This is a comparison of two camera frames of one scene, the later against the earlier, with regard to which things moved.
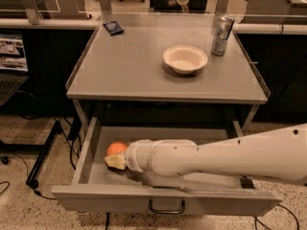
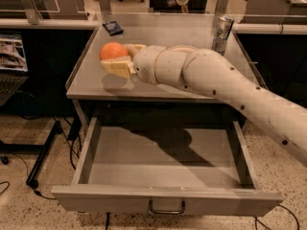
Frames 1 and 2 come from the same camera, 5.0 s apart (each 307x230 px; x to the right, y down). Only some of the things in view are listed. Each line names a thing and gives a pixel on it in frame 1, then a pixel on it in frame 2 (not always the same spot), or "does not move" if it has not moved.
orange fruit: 116,148 -> 112,50
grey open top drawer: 99,187 does not move
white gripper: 133,157 -> 145,64
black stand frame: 35,149 does not move
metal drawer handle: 167,211 does not move
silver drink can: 222,34 does not move
